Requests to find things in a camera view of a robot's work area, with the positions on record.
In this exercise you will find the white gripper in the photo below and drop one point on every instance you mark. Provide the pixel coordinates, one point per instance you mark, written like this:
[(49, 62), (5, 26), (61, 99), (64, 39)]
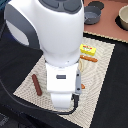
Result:
[(62, 83)]

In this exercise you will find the brown toy sausage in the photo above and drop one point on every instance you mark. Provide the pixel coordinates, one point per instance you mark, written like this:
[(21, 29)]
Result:
[(36, 84)]

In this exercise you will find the yellow butter box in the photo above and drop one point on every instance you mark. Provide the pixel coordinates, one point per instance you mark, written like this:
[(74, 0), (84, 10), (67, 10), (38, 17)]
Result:
[(87, 49)]

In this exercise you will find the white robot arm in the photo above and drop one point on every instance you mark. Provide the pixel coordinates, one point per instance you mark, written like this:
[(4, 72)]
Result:
[(56, 27)]

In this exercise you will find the round tan plate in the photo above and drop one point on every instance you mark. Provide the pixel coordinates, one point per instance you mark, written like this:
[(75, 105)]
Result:
[(80, 65)]

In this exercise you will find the beige woven placemat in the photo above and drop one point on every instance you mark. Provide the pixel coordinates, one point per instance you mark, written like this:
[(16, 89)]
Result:
[(92, 77)]

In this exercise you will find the pink toy stove board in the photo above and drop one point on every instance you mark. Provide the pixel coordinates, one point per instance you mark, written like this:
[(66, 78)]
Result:
[(107, 26)]

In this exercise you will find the grey frying pan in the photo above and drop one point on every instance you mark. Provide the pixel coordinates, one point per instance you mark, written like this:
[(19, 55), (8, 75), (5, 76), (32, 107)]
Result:
[(92, 15)]

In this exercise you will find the black stove burner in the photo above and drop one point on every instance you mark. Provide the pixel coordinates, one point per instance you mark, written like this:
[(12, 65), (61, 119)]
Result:
[(98, 4)]

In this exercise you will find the beige bowl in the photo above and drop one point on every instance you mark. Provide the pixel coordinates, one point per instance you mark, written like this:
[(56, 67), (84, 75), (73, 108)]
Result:
[(123, 14)]

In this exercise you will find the knife with orange handle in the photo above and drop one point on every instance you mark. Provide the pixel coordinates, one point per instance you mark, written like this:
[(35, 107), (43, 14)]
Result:
[(88, 58)]

